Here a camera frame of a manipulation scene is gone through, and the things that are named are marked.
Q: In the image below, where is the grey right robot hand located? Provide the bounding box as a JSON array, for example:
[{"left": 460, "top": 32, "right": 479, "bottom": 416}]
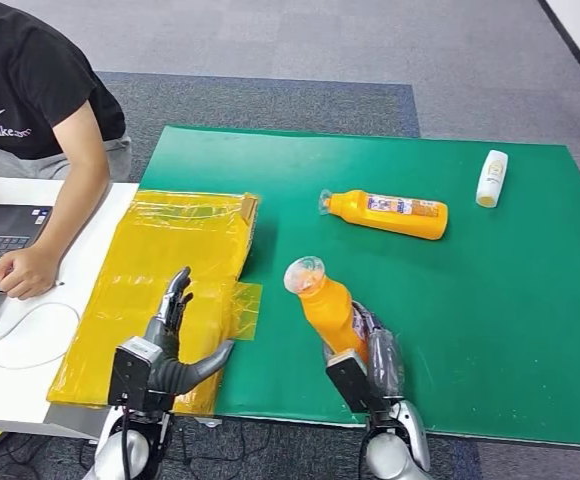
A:
[{"left": 322, "top": 301, "right": 406, "bottom": 400}]

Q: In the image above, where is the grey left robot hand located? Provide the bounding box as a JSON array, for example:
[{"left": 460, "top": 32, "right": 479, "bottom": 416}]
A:
[{"left": 144, "top": 266, "right": 235, "bottom": 397}]

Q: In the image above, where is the orange bottle with clear cap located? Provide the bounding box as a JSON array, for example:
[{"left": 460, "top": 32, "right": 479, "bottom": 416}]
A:
[
  {"left": 283, "top": 256, "right": 371, "bottom": 366},
  {"left": 318, "top": 188, "right": 449, "bottom": 242}
]

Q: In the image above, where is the small white bottle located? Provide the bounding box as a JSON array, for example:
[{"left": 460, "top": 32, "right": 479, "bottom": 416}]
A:
[{"left": 475, "top": 149, "right": 510, "bottom": 209}]

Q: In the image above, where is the yellow plastic wrapped cardboard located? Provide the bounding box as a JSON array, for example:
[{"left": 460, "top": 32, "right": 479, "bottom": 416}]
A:
[{"left": 45, "top": 190, "right": 264, "bottom": 417}]

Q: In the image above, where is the green table mat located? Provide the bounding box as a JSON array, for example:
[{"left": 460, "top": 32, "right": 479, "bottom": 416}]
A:
[{"left": 138, "top": 125, "right": 580, "bottom": 448}]

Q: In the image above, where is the person's left hand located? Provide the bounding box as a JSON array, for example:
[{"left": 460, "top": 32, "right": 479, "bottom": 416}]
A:
[{"left": 0, "top": 245, "right": 60, "bottom": 301}]

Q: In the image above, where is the dark grey laptop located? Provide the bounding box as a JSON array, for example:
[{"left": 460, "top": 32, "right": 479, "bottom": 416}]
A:
[{"left": 0, "top": 203, "right": 54, "bottom": 293}]

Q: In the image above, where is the person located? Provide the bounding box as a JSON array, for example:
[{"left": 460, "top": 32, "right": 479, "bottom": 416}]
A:
[{"left": 0, "top": 0, "right": 134, "bottom": 301}]

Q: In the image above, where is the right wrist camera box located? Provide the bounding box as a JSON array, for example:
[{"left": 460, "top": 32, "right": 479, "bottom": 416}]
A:
[{"left": 325, "top": 349, "right": 390, "bottom": 416}]

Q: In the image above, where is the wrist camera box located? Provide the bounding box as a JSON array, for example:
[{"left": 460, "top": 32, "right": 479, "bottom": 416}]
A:
[
  {"left": 107, "top": 336, "right": 166, "bottom": 411},
  {"left": 325, "top": 349, "right": 390, "bottom": 416}
]

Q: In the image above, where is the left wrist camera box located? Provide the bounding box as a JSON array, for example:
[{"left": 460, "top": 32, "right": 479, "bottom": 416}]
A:
[{"left": 107, "top": 336, "right": 166, "bottom": 411}]

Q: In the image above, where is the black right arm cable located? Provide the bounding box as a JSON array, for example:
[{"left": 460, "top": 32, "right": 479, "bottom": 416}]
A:
[{"left": 357, "top": 423, "right": 377, "bottom": 480}]

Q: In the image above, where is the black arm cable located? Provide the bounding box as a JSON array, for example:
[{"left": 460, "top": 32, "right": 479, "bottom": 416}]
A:
[
  {"left": 119, "top": 405, "right": 135, "bottom": 480},
  {"left": 357, "top": 423, "right": 377, "bottom": 480}
]

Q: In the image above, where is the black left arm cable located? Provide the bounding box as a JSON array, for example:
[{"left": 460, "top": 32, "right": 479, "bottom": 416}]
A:
[{"left": 119, "top": 405, "right": 135, "bottom": 480}]

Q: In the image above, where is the black floor cable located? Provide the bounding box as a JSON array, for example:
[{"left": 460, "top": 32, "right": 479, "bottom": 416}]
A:
[
  {"left": 175, "top": 417, "right": 276, "bottom": 468},
  {"left": 0, "top": 429, "right": 96, "bottom": 480}
]

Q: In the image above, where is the thin white cable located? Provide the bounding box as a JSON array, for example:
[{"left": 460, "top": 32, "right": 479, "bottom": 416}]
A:
[{"left": 0, "top": 301, "right": 82, "bottom": 371}]

